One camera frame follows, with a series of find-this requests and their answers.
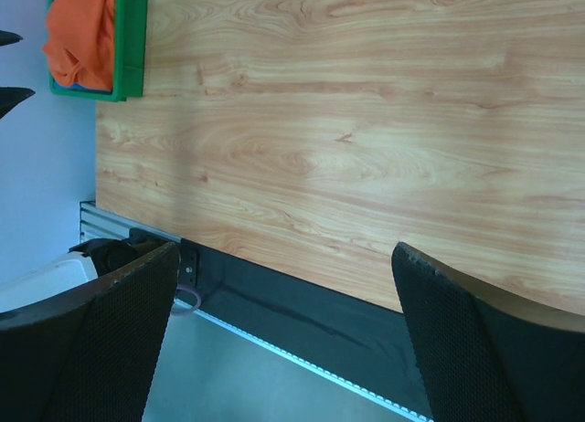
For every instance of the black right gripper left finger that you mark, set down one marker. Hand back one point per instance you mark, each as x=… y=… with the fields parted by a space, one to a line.
x=89 y=353

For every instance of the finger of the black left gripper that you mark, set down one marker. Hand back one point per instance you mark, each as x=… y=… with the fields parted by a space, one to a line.
x=8 y=38
x=10 y=97

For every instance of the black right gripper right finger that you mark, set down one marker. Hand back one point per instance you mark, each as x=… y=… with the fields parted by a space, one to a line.
x=484 y=353

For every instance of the orange t shirt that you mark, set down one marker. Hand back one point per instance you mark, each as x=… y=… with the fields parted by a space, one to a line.
x=81 y=43

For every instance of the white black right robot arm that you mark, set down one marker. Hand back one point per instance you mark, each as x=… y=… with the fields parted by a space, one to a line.
x=247 y=343

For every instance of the blue cloth in bin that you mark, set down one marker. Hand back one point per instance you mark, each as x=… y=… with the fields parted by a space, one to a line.
x=78 y=87

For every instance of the green plastic bin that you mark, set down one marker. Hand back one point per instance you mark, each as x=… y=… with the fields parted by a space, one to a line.
x=130 y=35

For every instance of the aluminium frame rail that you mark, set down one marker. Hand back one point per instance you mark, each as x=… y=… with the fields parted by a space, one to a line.
x=219 y=303

